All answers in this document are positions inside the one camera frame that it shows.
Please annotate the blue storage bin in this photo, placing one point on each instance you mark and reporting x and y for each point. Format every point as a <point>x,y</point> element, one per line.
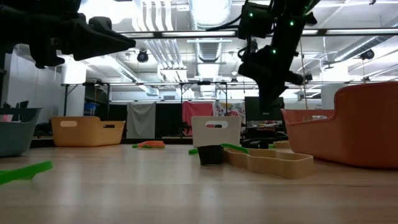
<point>90,109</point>

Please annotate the grey hanging cloth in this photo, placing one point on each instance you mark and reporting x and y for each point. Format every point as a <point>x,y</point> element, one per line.
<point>141,121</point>

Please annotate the orange and green piece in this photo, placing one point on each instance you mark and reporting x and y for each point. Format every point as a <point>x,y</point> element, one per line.
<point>152,144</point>

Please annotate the yellow plastic basket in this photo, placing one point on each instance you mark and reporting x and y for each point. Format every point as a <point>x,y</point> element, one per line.
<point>81,133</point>

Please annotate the white rectangular air duct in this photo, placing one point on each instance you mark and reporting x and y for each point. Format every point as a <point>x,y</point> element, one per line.
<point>124,73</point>

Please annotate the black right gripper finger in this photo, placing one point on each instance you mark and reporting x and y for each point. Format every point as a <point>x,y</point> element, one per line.
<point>278,82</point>
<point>263,87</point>

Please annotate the teal plastic basket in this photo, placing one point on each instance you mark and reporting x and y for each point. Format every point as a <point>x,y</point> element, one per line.
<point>15,137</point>

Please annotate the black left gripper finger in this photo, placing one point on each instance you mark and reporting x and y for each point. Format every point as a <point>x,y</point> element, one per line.
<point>93,49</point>
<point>99,31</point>

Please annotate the floral hanging cloth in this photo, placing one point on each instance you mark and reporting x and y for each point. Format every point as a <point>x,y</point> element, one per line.
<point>230,107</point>

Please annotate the white pillar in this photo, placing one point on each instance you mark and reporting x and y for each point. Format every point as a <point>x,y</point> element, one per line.
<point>74,74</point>

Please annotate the black metal rack frame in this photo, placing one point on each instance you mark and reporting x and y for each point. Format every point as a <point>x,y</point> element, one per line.
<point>203,83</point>

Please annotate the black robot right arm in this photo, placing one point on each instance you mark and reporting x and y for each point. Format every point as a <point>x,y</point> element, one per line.
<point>289,34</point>

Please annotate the black monitor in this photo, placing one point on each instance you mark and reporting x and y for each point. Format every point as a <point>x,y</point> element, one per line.
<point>278,112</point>

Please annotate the white LED light strip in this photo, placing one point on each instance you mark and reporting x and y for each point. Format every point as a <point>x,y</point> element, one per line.
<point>199,33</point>
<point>140,35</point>
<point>311,32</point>
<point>360,31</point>

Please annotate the wide tan rubber band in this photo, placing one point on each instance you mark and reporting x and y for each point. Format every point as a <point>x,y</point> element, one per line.
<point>280,168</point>
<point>282,144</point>

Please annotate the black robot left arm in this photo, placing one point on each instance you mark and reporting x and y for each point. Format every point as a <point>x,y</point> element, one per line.
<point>37,6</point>

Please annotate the white plastic basket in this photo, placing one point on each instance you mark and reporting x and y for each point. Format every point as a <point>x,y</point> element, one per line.
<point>214,137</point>

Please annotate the pink hanging cloth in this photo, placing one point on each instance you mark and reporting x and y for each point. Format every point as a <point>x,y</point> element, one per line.
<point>196,109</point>

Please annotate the orange plastic basket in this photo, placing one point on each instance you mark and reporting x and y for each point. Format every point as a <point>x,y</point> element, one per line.
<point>357,133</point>

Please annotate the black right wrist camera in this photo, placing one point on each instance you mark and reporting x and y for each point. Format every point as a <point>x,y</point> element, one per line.
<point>255,25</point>

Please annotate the white ceiling pipes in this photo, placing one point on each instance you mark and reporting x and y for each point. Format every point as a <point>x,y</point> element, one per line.
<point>155,15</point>

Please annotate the silver ventilation duct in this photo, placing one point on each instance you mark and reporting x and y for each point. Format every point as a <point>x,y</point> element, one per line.
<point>210,12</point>

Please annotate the black rig crossbeam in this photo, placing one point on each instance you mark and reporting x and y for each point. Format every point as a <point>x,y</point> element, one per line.
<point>158,34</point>

